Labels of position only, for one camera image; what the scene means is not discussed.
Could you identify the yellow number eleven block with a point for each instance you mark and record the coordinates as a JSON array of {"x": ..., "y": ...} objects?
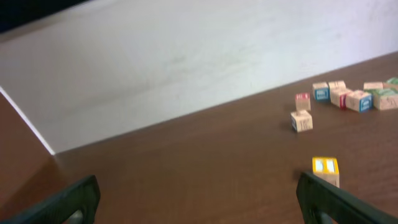
[{"x": 327, "y": 169}]

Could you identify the red number three block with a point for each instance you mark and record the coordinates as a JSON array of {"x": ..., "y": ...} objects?
[{"x": 302, "y": 101}]

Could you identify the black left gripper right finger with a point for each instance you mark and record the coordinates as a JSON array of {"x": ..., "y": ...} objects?
[{"x": 322, "y": 202}]

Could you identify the green B wooden block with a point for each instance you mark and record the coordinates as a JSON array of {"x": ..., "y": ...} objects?
[{"x": 391, "y": 83}]

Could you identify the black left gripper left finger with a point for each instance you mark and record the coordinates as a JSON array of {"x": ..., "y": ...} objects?
[{"x": 83, "y": 196}]

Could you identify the green V wooden block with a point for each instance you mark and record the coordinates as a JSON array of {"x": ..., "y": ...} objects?
[{"x": 384, "y": 99}]

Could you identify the blue ice cream block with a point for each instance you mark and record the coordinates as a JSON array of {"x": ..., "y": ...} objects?
[{"x": 359, "y": 101}]

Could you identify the letter I wooden block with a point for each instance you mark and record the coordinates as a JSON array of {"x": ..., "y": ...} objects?
[{"x": 340, "y": 84}]

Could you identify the blue L wooden block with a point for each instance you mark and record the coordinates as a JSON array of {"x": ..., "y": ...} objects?
[{"x": 321, "y": 91}]

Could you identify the letter Y wooden block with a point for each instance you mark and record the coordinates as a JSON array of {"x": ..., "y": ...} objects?
[{"x": 338, "y": 97}]

